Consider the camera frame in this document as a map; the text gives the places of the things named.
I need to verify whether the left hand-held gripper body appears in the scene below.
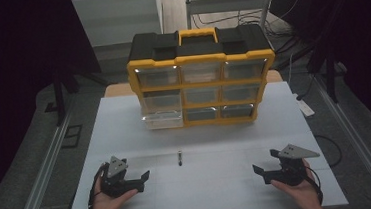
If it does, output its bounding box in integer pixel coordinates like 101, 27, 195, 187
97, 153, 146, 199

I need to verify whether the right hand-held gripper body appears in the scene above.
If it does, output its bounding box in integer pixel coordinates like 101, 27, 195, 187
268, 141, 323, 189

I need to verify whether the person's left hand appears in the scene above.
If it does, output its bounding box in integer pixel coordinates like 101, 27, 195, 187
89, 174, 141, 209

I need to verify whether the person's right hand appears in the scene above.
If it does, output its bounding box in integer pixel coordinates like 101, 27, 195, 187
268, 157, 327, 209

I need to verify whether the clear plastic drawer pulled open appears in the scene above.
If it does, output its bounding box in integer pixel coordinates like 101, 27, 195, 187
141, 109, 185, 132

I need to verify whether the white power strip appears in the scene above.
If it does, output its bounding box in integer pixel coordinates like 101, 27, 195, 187
293, 90, 316, 118

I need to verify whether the black stand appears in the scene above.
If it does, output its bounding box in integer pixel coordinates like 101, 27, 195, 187
40, 62, 109, 129
305, 46, 350, 107

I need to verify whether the yellow black drawer organizer cabinet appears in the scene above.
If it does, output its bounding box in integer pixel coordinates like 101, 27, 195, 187
124, 21, 281, 133

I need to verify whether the dark curtain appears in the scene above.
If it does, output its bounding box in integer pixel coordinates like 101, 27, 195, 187
0, 0, 113, 209
267, 0, 371, 143

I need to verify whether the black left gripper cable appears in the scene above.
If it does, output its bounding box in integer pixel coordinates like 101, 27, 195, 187
84, 163, 110, 209

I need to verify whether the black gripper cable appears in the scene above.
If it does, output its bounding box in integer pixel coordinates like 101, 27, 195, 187
84, 163, 110, 209
306, 164, 325, 207

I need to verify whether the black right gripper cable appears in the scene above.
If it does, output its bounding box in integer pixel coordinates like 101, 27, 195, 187
306, 164, 325, 207

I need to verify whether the black cable loop on floor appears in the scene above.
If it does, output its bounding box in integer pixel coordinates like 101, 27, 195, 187
313, 132, 344, 169

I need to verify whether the black rectangular floor frame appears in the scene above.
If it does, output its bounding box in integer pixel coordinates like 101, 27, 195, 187
59, 124, 86, 150

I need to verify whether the metal floor rail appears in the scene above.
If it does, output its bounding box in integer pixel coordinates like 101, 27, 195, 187
0, 92, 86, 209
312, 69, 371, 209

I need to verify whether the black power cable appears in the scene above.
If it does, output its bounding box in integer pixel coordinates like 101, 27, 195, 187
294, 73, 319, 102

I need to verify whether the tangle of black cables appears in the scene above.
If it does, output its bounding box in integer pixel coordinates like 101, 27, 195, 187
190, 0, 312, 47

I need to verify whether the grey metal shelf frame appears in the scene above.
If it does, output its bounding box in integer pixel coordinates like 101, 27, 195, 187
184, 0, 280, 36

